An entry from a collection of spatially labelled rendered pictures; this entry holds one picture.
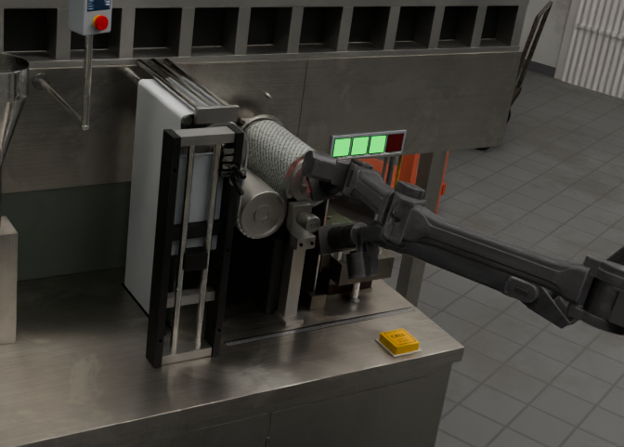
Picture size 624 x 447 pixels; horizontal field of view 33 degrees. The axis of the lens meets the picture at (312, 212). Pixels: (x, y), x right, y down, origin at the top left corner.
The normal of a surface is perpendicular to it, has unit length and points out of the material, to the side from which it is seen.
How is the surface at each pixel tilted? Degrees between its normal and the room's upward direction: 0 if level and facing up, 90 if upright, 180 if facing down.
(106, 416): 0
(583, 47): 90
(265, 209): 90
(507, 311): 0
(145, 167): 90
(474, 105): 90
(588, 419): 0
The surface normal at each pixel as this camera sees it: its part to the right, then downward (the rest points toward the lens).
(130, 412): 0.13, -0.91
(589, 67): -0.57, 0.26
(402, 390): 0.51, 0.41
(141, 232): -0.85, 0.11
